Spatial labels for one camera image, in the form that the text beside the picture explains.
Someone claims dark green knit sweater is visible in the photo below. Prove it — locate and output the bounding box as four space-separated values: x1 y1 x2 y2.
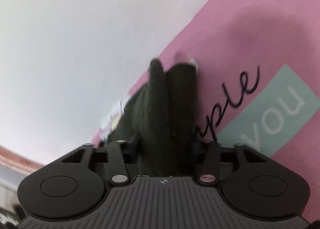
107 59 197 176

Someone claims pink patterned curtain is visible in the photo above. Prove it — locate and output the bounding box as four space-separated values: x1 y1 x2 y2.
0 146 43 175

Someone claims pink floral bed sheet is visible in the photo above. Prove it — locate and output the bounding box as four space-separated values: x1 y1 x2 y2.
90 0 320 224

